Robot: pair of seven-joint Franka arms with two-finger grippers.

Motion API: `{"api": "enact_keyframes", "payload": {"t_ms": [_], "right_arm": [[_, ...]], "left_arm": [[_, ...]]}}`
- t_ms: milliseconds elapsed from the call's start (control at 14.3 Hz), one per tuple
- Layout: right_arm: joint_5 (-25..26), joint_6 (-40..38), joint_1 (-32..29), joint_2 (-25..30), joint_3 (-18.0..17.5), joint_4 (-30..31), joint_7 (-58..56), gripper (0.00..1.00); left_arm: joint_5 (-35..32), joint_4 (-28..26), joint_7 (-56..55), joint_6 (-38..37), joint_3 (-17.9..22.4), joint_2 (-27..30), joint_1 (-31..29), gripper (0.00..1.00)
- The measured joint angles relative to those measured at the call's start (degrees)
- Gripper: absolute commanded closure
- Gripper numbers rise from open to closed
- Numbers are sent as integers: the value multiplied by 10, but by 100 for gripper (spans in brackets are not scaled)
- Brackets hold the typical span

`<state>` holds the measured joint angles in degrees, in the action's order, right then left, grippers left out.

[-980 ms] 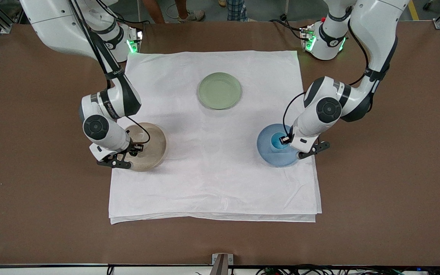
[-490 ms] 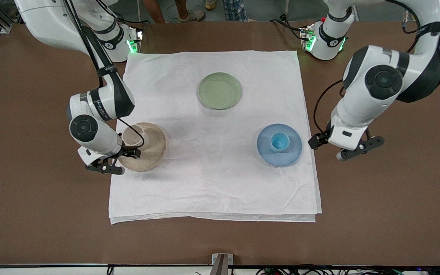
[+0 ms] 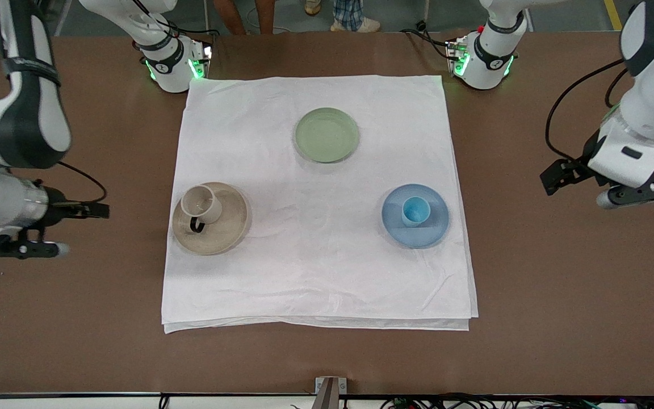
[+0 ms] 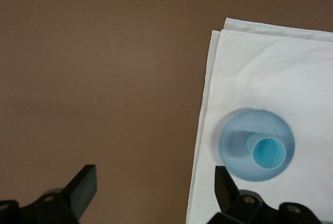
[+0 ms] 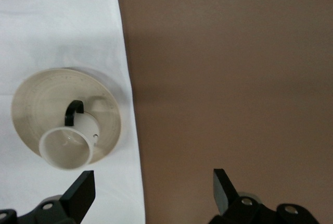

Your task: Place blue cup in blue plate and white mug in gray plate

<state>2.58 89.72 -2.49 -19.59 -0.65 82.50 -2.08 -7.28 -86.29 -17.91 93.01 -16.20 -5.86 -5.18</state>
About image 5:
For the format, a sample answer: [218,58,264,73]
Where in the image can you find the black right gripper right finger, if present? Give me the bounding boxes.
[213,168,243,216]

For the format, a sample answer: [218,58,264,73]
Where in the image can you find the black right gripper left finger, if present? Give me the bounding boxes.
[60,170,96,224]

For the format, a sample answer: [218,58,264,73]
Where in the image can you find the white mug black handle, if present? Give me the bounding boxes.
[39,99,101,170]

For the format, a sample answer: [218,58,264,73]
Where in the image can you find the beige gray plate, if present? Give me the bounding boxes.
[10,68,122,165]

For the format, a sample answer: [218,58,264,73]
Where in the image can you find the white cloth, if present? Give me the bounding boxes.
[0,0,147,224]

